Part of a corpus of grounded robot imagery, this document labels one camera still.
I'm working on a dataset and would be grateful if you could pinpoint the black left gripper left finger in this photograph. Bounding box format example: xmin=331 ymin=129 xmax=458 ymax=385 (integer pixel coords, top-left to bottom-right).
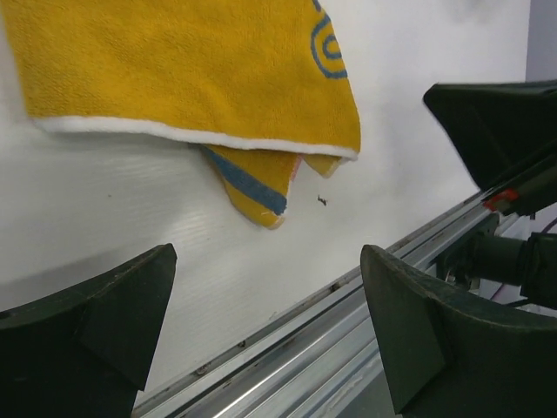
xmin=1 ymin=244 xmax=178 ymax=417

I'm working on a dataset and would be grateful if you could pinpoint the aluminium mounting rail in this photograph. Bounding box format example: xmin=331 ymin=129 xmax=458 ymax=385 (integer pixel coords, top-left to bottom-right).
xmin=133 ymin=194 xmax=488 ymax=417

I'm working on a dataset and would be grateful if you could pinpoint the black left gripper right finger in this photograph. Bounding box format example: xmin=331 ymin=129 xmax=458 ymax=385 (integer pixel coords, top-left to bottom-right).
xmin=360 ymin=245 xmax=556 ymax=417

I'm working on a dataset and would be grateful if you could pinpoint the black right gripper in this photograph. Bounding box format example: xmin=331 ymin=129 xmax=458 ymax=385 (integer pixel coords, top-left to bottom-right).
xmin=423 ymin=80 xmax=556 ymax=310

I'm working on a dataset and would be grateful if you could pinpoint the mustard yellow towel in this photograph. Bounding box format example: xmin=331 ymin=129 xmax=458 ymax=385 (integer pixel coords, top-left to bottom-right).
xmin=1 ymin=1 xmax=360 ymax=229

